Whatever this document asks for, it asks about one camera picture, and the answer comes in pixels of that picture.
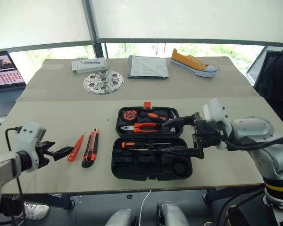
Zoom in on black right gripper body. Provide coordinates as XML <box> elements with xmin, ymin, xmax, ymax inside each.
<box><xmin>192</xmin><ymin>112</ymin><xmax>224</xmax><ymax>149</ymax></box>

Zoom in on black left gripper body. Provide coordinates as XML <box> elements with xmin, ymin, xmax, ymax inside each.
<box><xmin>35</xmin><ymin>142</ymin><xmax>50</xmax><ymax>170</ymax></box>

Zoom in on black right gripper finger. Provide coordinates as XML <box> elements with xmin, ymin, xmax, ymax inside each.
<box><xmin>161</xmin><ymin>114</ymin><xmax>196</xmax><ymax>133</ymax></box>
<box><xmin>157</xmin><ymin>145</ymin><xmax>205</xmax><ymax>160</ymax></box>

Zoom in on black plastic tool case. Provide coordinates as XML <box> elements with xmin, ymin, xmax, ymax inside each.
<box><xmin>110</xmin><ymin>101</ymin><xmax>193</xmax><ymax>181</ymax></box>

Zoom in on silver black hammer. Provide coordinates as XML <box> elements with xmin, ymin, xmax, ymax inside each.
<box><xmin>166</xmin><ymin>110</ymin><xmax>179</xmax><ymax>133</ymax></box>

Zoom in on slim orange tester pen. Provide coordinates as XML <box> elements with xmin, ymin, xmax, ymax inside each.
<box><xmin>67</xmin><ymin>131</ymin><xmax>85</xmax><ymax>162</ymax></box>

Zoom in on stubby orange black screwdriver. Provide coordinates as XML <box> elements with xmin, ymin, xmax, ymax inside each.
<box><xmin>139</xmin><ymin>111</ymin><xmax>167</xmax><ymax>123</ymax></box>

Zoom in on orange black utility knife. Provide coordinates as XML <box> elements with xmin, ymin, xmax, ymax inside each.
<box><xmin>81</xmin><ymin>128</ymin><xmax>100</xmax><ymax>169</ymax></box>

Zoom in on thin metal shaft screwdriver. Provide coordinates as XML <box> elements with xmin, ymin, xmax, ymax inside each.
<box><xmin>129</xmin><ymin>147</ymin><xmax>160</xmax><ymax>152</ymax></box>

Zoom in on dark metal table leg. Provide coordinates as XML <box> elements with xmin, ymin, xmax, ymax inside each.
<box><xmin>202</xmin><ymin>185</ymin><xmax>266</xmax><ymax>202</ymax></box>
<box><xmin>20</xmin><ymin>193</ymin><xmax>75</xmax><ymax>210</ymax></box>

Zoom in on orange black long screwdriver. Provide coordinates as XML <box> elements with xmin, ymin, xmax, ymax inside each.
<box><xmin>121</xmin><ymin>141</ymin><xmax>172</xmax><ymax>150</ymax></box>

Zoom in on orange black tape measure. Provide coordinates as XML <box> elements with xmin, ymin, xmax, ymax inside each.
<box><xmin>122</xmin><ymin>110</ymin><xmax>138</xmax><ymax>121</ymax></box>

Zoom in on white sneaker with red trim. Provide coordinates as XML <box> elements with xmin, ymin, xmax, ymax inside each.
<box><xmin>23</xmin><ymin>202</ymin><xmax>50</xmax><ymax>221</ymax></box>

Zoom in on yellow canvas sneaker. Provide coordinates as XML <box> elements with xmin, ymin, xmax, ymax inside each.
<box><xmin>170</xmin><ymin>48</ymin><xmax>217</xmax><ymax>78</ymax></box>

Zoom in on grey rounded robot leg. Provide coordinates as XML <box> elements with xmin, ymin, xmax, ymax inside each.
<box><xmin>105</xmin><ymin>208</ymin><xmax>138</xmax><ymax>226</ymax></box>
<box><xmin>156</xmin><ymin>200</ymin><xmax>190</xmax><ymax>226</ymax></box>

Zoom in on folded grey document pouch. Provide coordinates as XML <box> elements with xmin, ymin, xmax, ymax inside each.
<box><xmin>126</xmin><ymin>55</ymin><xmax>169</xmax><ymax>80</ymax></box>

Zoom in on open grey laptop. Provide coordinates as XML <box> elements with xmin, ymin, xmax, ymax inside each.
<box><xmin>0</xmin><ymin>50</ymin><xmax>27</xmax><ymax>118</ymax></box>

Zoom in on round perforated metal disc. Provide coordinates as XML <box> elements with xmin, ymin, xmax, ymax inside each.
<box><xmin>83</xmin><ymin>70</ymin><xmax>125</xmax><ymax>95</ymax></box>

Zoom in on flat white cardboard box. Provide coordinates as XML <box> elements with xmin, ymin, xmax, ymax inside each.
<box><xmin>71</xmin><ymin>57</ymin><xmax>108</xmax><ymax>74</ymax></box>

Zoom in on person in black clothes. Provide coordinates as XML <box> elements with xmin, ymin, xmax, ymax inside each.
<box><xmin>256</xmin><ymin>37</ymin><xmax>283</xmax><ymax>134</ymax></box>

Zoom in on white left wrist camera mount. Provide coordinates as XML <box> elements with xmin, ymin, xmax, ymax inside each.
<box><xmin>15</xmin><ymin>121</ymin><xmax>47</xmax><ymax>173</ymax></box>

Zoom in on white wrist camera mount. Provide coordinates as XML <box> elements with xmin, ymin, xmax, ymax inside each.
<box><xmin>15</xmin><ymin>121</ymin><xmax>47</xmax><ymax>173</ymax></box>
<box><xmin>202</xmin><ymin>97</ymin><xmax>233</xmax><ymax>151</ymax></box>

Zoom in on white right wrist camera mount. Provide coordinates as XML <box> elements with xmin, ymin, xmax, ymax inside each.
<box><xmin>202</xmin><ymin>97</ymin><xmax>233</xmax><ymax>151</ymax></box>

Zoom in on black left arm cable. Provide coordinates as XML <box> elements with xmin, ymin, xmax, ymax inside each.
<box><xmin>5</xmin><ymin>126</ymin><xmax>24</xmax><ymax>195</ymax></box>

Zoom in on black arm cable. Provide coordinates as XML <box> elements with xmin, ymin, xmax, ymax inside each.
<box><xmin>223</xmin><ymin>133</ymin><xmax>283</xmax><ymax>152</ymax></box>
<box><xmin>5</xmin><ymin>126</ymin><xmax>24</xmax><ymax>195</ymax></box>

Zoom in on orange handled pliers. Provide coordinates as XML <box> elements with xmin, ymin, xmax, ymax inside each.
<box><xmin>120</xmin><ymin>122</ymin><xmax>162</xmax><ymax>135</ymax></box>

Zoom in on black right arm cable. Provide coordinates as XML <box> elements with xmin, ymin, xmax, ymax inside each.
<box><xmin>223</xmin><ymin>133</ymin><xmax>283</xmax><ymax>152</ymax></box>

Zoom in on thin white cable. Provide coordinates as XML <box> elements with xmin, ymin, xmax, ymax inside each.
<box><xmin>139</xmin><ymin>189</ymin><xmax>153</xmax><ymax>226</ymax></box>

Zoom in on grey window frame post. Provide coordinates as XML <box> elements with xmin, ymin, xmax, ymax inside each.
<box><xmin>81</xmin><ymin>0</ymin><xmax>105</xmax><ymax>59</ymax></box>

